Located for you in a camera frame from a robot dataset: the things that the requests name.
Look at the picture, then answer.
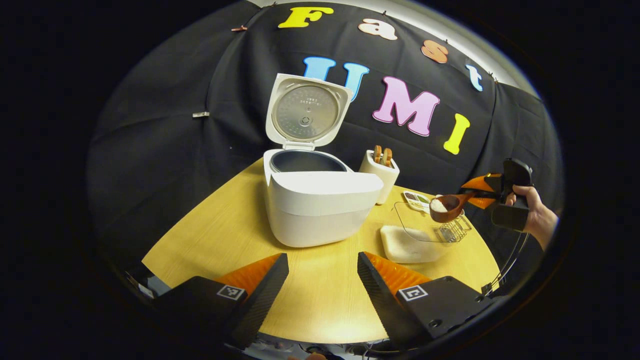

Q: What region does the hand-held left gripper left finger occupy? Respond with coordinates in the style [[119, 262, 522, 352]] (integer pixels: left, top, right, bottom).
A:
[[150, 252, 290, 350]]

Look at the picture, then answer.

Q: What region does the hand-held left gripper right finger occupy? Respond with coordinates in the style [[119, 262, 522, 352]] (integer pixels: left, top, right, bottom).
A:
[[357, 251, 496, 350]]

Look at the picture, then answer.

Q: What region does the brown wooden spoon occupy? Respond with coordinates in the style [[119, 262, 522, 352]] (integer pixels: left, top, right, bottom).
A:
[[429, 190, 481, 224]]

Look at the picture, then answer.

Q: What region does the metal wire chopstick holder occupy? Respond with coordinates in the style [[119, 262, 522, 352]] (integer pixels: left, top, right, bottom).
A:
[[434, 215, 472, 244]]

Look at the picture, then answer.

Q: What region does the white rice cooker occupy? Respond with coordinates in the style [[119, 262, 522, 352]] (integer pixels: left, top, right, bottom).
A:
[[263, 73, 385, 248]]

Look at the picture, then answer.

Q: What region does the white divided bean dish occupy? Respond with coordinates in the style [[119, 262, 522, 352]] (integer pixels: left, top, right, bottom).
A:
[[403, 190, 432, 213]]

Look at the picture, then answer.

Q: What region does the white toaster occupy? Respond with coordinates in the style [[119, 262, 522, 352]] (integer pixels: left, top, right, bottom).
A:
[[358, 149, 401, 206]]

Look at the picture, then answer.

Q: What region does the black backdrop cloth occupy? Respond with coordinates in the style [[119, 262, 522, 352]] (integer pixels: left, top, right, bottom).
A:
[[86, 0, 565, 301]]

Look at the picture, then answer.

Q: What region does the thin black cable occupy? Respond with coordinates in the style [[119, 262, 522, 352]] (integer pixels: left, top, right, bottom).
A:
[[481, 231, 531, 297]]

